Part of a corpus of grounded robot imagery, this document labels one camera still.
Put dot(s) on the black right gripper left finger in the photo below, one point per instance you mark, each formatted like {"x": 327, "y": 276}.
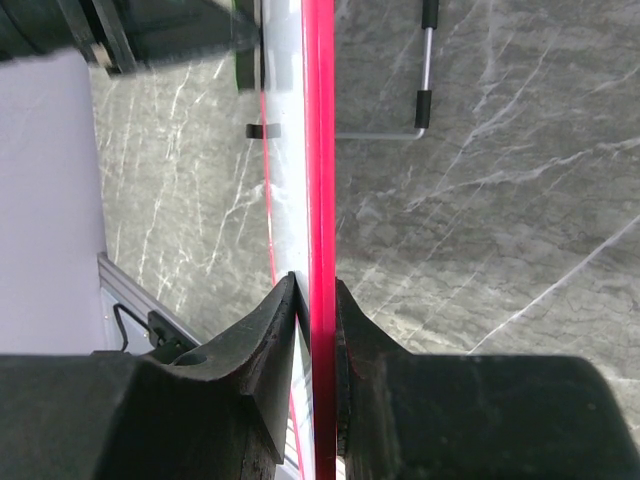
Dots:
{"x": 218, "y": 411}

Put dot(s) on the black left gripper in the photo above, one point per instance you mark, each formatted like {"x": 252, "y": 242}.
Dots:
{"x": 152, "y": 32}

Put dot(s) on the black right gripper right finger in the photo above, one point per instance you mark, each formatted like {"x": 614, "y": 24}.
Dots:
{"x": 402, "y": 415}

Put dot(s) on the green whiteboard eraser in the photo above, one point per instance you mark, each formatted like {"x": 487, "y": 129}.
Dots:
{"x": 249, "y": 64}

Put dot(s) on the red framed whiteboard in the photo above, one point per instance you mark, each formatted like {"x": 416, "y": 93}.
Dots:
{"x": 288, "y": 115}

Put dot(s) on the metal wire whiteboard stand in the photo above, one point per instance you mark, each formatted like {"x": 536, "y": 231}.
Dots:
{"x": 422, "y": 117}

